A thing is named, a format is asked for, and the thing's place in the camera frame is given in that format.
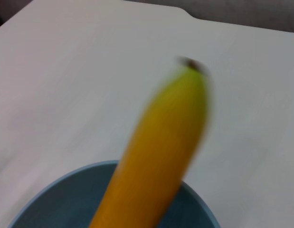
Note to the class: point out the yellow banana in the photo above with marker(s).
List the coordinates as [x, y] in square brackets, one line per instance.
[161, 154]

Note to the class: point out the blue plastic bowl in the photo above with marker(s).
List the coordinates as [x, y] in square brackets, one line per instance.
[66, 202]

